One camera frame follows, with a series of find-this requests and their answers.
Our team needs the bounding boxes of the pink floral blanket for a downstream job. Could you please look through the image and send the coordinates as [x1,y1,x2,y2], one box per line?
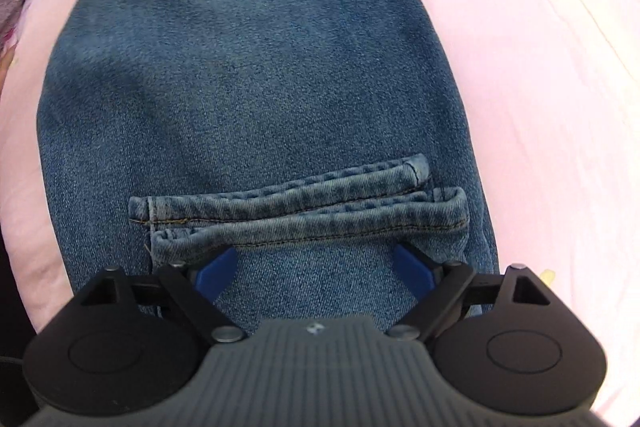
[0,0,640,418]

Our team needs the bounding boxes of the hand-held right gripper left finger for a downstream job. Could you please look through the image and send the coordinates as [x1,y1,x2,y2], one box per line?
[79,248,247,344]

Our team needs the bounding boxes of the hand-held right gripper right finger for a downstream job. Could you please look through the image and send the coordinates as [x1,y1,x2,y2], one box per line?
[386,244,552,343]

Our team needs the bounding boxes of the blue denim pants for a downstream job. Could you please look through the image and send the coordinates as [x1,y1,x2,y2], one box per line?
[36,0,501,335]

